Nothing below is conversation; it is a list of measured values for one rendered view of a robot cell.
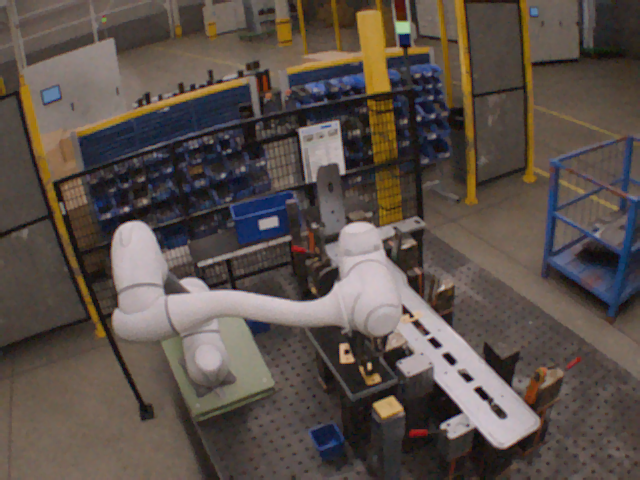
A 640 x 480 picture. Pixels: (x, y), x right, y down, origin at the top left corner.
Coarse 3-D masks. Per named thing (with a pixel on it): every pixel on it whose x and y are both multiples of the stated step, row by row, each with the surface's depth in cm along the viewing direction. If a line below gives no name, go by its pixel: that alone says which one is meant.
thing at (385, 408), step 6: (378, 402) 132; (384, 402) 131; (390, 402) 131; (396, 402) 131; (378, 408) 130; (384, 408) 129; (390, 408) 129; (396, 408) 129; (402, 408) 128; (384, 414) 127; (390, 414) 127
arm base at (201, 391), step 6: (180, 360) 194; (186, 366) 193; (186, 372) 192; (228, 372) 196; (228, 378) 195; (234, 378) 196; (192, 384) 191; (198, 384) 188; (222, 384) 192; (198, 390) 190; (204, 390) 191; (210, 390) 192; (216, 390) 191; (222, 390) 191; (198, 396) 190; (222, 396) 191
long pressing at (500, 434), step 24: (336, 264) 225; (408, 288) 204; (432, 312) 189; (408, 336) 178; (432, 336) 176; (456, 336) 174; (432, 360) 165; (456, 360) 164; (480, 360) 161; (456, 384) 153; (480, 384) 151; (504, 384) 149; (480, 408) 142; (504, 408) 140; (528, 408) 138; (480, 432) 134; (504, 432) 131; (528, 432) 129
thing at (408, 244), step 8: (408, 240) 227; (400, 248) 222; (408, 248) 223; (416, 248) 225; (400, 256) 224; (408, 256) 225; (416, 256) 227; (400, 264) 226; (408, 264) 227; (416, 264) 229; (408, 312) 239
